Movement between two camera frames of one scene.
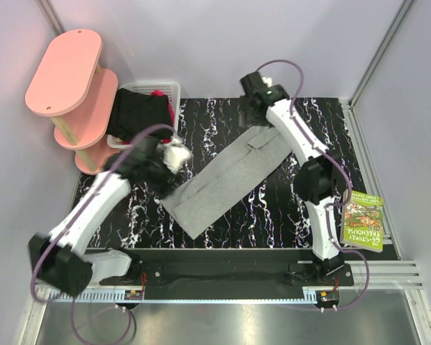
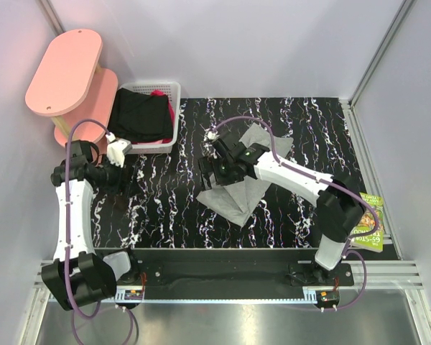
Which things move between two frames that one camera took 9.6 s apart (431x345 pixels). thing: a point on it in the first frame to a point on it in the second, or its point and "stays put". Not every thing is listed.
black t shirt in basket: x=135 y=111 stays put
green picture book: x=362 y=223 stays put
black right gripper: x=251 y=121 to x=209 y=164
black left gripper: x=165 y=187 to x=121 y=187
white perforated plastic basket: x=172 y=89 stays put
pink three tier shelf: x=70 y=86 stays put
